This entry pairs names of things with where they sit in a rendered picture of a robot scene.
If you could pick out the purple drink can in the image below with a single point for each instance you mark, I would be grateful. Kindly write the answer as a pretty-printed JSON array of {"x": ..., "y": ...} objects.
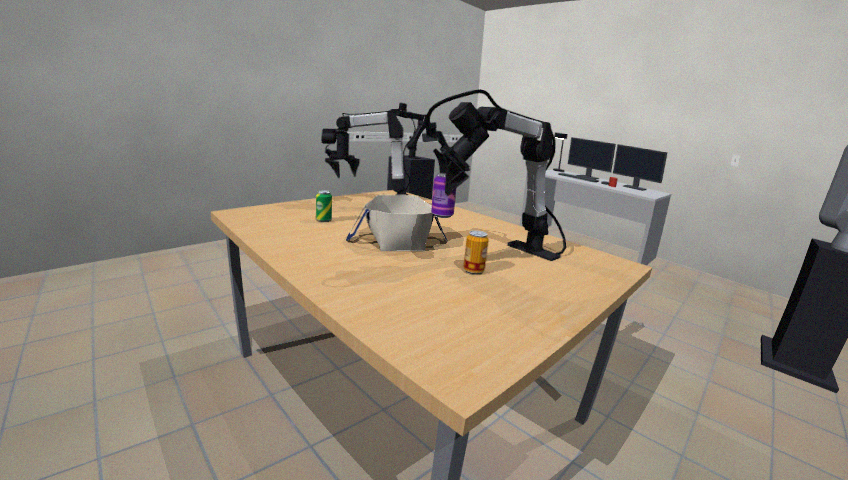
[{"x": 442, "y": 204}]

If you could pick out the white tote bag with blue handles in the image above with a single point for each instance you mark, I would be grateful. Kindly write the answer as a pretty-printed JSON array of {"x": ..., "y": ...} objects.
[{"x": 398, "y": 222}]

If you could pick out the yellow and red drink can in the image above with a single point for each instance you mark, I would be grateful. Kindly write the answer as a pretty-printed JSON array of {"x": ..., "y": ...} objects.
[{"x": 475, "y": 252}]

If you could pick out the green and yellow drink can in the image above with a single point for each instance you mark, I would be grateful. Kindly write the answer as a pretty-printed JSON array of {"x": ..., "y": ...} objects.
[{"x": 324, "y": 206}]

